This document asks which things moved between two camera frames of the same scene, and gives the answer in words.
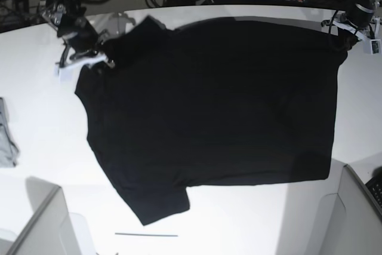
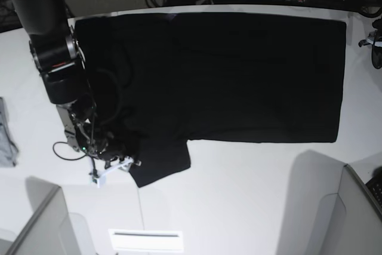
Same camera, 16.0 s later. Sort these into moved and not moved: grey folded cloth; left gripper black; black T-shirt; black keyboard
Moved: black T-shirt; left gripper black
Not moved: black keyboard; grey folded cloth
